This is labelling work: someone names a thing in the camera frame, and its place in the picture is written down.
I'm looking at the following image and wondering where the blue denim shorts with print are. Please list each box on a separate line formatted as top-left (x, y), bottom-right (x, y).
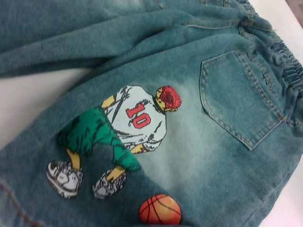
top-left (0, 0), bottom-right (303, 227)

